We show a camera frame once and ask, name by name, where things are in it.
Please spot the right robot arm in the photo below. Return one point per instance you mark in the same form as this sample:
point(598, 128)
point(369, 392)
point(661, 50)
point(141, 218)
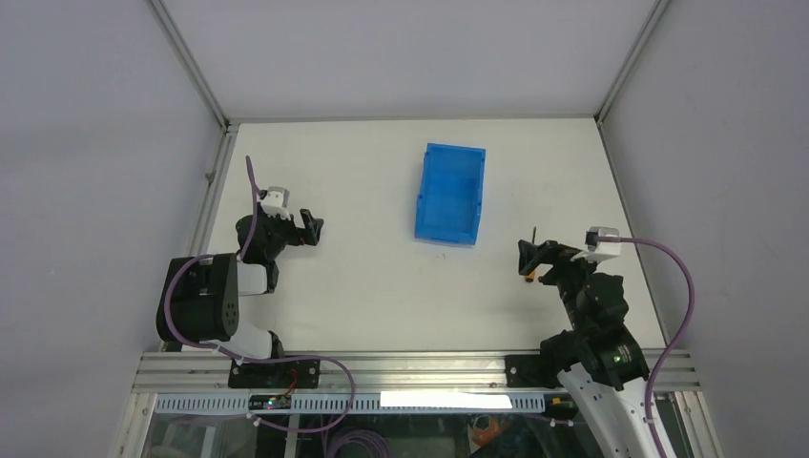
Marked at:
point(597, 360)

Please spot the left aluminium frame post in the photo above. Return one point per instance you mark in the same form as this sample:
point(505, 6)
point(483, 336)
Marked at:
point(188, 62)

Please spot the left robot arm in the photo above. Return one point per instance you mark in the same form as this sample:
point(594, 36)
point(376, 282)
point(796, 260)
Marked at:
point(200, 301)

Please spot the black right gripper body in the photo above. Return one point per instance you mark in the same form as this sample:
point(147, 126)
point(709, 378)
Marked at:
point(570, 273)

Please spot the aluminium frame post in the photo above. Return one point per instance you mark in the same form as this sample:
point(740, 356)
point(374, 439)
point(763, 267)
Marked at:
point(636, 49)
point(188, 62)

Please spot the slotted cable duct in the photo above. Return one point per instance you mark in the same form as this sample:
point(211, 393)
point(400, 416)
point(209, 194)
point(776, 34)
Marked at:
point(385, 402)

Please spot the orange handled screwdriver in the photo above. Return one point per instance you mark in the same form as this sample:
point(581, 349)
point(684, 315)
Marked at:
point(530, 277)

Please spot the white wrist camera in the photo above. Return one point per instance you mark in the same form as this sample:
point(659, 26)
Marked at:
point(274, 202)
point(602, 243)

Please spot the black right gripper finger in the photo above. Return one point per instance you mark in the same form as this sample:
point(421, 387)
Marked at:
point(550, 278)
point(524, 266)

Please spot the right aluminium frame post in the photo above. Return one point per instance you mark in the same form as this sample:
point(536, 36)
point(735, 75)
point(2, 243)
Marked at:
point(636, 49)

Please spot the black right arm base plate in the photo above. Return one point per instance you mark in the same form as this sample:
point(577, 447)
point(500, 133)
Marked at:
point(531, 371)

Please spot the blue plastic bin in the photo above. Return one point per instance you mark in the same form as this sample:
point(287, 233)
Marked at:
point(450, 199)

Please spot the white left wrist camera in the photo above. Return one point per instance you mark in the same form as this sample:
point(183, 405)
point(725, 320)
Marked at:
point(274, 202)

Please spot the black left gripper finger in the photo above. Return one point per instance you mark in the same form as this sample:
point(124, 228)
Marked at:
point(311, 226)
point(309, 238)

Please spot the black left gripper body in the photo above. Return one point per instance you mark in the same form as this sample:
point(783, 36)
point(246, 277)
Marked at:
point(280, 233)

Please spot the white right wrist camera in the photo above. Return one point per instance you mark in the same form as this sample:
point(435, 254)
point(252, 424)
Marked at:
point(602, 243)

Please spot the aluminium front rail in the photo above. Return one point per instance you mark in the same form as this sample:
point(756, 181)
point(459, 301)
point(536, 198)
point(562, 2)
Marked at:
point(369, 372)

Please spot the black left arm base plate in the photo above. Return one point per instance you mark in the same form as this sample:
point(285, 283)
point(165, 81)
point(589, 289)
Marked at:
point(298, 374)

